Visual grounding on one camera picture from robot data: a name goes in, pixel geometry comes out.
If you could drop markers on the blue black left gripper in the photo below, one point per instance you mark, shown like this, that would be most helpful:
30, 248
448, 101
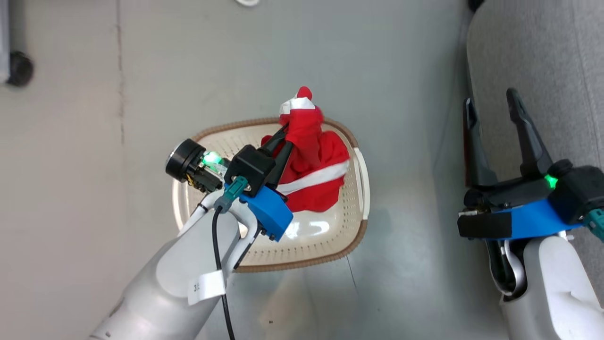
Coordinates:
270, 212

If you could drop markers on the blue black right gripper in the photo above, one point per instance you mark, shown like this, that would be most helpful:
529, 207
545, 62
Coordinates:
514, 210

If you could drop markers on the red and white garment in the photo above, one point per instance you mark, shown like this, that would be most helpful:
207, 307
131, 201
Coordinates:
314, 156

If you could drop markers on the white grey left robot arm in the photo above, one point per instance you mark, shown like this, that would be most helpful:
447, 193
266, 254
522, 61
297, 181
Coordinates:
184, 278

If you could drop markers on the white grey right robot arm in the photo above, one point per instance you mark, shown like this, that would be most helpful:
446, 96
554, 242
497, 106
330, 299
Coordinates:
554, 288

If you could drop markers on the grey fabric sofa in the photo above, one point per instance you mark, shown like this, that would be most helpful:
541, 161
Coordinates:
557, 61

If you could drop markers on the beige laundry basket brown rim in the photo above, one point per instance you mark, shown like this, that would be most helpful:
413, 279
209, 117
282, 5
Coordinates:
311, 236

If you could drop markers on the black caster wheel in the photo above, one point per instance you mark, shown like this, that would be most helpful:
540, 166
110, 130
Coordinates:
20, 68

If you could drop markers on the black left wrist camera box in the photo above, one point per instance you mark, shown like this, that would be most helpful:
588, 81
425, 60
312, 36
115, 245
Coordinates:
250, 167

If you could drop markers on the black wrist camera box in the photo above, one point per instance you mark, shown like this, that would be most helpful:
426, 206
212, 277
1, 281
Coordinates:
250, 167
578, 191

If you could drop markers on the teal left camera connector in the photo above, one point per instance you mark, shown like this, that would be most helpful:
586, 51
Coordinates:
233, 190

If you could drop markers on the teal camera connector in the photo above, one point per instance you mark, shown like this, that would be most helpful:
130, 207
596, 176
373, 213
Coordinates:
233, 190
595, 222

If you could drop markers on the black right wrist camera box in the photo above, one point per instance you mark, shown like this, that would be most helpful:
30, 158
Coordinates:
578, 191

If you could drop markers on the teal right camera connector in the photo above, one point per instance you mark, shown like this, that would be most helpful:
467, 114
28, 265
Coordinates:
595, 222

